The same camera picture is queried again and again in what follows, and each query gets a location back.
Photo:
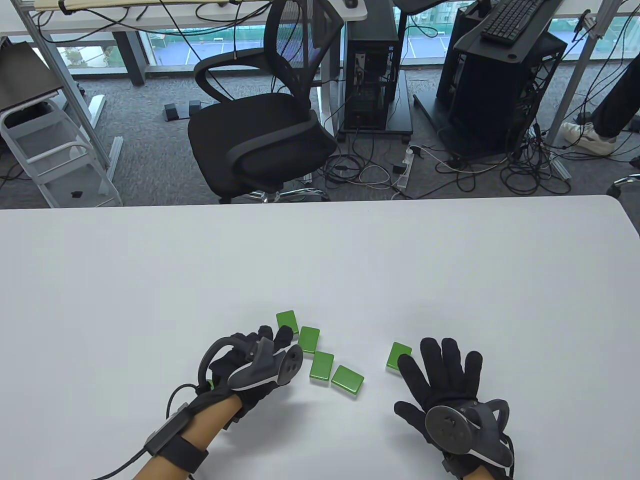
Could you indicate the grey hand tracking controller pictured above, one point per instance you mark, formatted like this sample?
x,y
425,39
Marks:
x,y
265,370
450,430

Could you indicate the white step stool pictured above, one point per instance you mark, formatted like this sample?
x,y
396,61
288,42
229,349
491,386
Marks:
x,y
55,187

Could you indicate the black foot pedal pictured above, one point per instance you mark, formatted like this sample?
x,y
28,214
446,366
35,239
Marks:
x,y
171,112
195,107

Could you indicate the person's left forearm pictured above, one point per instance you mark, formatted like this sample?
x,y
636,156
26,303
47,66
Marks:
x,y
215,420

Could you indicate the black mesh office chair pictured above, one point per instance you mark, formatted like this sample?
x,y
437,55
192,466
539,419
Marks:
x,y
260,135

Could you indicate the person's left hand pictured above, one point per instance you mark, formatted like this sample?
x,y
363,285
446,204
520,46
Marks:
x,y
255,397

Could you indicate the black office desk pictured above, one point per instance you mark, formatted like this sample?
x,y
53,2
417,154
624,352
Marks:
x,y
480,42

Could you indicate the black keyboard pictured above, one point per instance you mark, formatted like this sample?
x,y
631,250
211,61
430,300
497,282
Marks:
x,y
515,17

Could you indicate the chrome chair base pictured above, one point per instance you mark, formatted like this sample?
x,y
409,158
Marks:
x,y
622,182

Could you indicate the white power strip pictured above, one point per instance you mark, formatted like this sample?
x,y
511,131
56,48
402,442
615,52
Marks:
x,y
404,172

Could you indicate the open black computer case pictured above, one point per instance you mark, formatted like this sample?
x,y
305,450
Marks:
x,y
490,100

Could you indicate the aluminium frame post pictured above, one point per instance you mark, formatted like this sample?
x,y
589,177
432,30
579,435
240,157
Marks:
x,y
60,75
575,85

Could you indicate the person's right hand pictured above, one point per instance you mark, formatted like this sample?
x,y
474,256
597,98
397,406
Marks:
x,y
440,380

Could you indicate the dark grey flat panel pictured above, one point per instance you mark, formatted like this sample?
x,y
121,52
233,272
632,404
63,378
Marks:
x,y
25,75

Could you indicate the black computer tower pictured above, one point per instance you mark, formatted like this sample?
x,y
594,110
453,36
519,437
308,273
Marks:
x,y
370,30

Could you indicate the group of green mahjong tiles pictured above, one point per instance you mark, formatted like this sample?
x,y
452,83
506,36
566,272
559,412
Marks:
x,y
322,367

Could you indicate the green backed mahjong tile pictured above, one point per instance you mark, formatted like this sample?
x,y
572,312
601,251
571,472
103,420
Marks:
x,y
395,356

